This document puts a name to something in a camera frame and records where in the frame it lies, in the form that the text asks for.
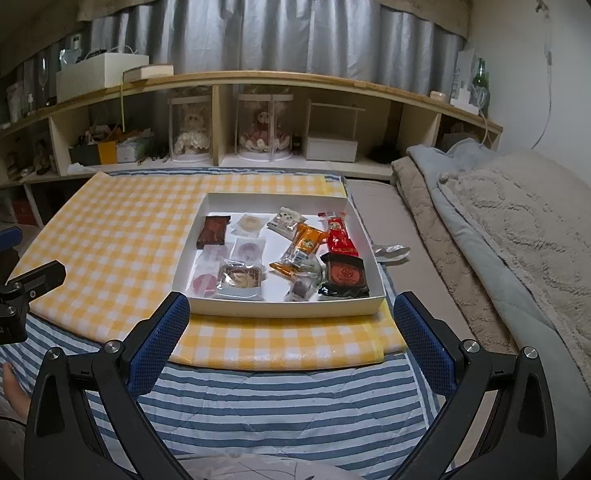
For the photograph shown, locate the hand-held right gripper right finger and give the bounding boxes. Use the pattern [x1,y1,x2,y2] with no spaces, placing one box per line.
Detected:
[393,291,559,480]

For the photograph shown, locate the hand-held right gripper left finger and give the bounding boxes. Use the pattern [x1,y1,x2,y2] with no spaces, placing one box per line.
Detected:
[24,292,191,480]

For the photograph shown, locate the clear packet pink round pastry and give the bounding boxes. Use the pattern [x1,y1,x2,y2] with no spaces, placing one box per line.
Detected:
[189,271,222,297]

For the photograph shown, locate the clear packet faint pink pastry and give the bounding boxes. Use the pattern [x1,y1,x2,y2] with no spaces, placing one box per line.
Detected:
[199,246,231,275]

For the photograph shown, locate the clear packet brown cake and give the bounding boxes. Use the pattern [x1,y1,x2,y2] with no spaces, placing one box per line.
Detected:
[215,259,267,302]

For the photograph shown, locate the black packet red round label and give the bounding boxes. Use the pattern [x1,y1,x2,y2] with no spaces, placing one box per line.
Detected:
[317,252,371,298]

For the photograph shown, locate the white shallow cardboard box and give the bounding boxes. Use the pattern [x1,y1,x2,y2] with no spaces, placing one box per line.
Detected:
[172,192,387,318]

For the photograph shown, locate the dark brown snack packet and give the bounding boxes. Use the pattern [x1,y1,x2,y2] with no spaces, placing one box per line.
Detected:
[196,215,232,250]

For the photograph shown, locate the clear packet purple pastry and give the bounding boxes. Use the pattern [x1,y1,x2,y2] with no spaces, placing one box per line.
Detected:
[228,237,266,263]

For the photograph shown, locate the red snack packet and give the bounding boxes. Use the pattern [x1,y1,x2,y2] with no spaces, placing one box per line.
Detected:
[318,211,360,257]

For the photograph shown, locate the small dark candy packet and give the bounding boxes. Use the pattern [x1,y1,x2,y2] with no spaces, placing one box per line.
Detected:
[284,276,312,303]

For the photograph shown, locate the orange snack packet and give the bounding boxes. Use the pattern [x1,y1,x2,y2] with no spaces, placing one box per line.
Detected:
[269,224,329,280]

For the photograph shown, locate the white bear print packet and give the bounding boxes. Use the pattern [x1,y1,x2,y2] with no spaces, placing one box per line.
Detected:
[266,205,307,235]

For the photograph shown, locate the red box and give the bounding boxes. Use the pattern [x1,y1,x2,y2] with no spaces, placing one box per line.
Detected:
[14,200,37,225]

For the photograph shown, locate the grey bed sheet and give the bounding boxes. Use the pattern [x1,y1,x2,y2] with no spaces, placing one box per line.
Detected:
[345,177,591,480]

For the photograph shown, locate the person's foot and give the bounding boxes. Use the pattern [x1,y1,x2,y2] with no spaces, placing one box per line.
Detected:
[0,362,31,421]

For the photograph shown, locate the yellow checkered tablecloth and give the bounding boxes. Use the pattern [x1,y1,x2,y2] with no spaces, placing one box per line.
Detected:
[8,171,409,373]

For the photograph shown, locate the silver foil wrapper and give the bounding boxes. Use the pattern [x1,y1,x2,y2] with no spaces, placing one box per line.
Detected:
[373,242,411,261]

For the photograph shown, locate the grey blue blanket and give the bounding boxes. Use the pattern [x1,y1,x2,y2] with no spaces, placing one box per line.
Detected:
[408,139,591,426]

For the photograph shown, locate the dark green box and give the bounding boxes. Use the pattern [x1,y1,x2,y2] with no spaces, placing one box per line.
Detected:
[69,144,100,166]

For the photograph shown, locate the tissue box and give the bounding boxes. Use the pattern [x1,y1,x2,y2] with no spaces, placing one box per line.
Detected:
[116,135,153,163]

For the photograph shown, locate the cream fluffy blanket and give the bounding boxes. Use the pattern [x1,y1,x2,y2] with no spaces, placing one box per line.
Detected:
[438,149,591,411]

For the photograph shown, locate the wine glass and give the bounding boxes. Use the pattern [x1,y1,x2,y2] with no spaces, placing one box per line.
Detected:
[35,55,51,108]

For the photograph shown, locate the left doll in case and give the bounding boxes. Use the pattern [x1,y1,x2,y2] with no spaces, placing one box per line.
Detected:
[168,94,213,162]

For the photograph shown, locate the doll in case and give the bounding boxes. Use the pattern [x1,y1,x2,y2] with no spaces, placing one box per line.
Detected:
[168,94,213,162]
[234,92,296,162]

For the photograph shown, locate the large white storage box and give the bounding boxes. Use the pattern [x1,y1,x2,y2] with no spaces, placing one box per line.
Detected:
[56,52,150,103]

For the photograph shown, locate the white dress doll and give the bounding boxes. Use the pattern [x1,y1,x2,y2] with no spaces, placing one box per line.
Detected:
[174,110,211,153]

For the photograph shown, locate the right doll in case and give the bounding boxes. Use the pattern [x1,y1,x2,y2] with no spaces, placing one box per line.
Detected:
[234,92,296,162]

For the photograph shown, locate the thick book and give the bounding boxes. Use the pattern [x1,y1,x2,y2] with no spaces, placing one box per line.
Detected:
[122,63,175,83]

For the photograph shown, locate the pink dress doll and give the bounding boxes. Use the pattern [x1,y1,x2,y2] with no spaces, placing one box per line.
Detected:
[239,110,291,152]

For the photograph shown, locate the green glass bottle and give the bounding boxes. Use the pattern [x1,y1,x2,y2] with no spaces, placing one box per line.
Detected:
[473,57,491,108]

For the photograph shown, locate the long wooden shelf unit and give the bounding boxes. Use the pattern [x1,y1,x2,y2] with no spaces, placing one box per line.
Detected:
[0,71,503,226]

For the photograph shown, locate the grey curtain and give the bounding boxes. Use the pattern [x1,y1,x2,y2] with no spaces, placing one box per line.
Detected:
[0,0,469,106]

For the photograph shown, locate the white wooden handled box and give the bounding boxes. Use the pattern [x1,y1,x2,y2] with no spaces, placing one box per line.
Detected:
[303,99,366,162]

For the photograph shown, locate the thin wall cable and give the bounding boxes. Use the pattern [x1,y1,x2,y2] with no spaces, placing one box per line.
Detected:
[533,0,556,148]

